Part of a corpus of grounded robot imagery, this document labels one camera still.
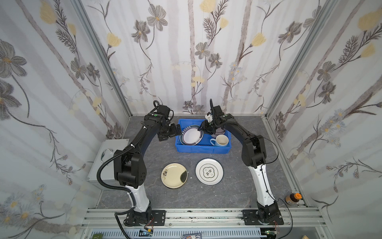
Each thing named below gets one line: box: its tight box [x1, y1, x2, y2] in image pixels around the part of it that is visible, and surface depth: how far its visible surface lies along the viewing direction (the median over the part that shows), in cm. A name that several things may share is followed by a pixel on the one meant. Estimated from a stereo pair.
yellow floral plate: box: [160, 162, 189, 189], surface depth 87 cm
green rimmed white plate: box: [179, 124, 205, 146], surface depth 108 cm
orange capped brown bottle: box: [285, 192, 303, 206], surface depth 76 cm
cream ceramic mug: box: [209, 134, 230, 147], surface depth 95 cm
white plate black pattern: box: [194, 157, 225, 186], surface depth 92 cm
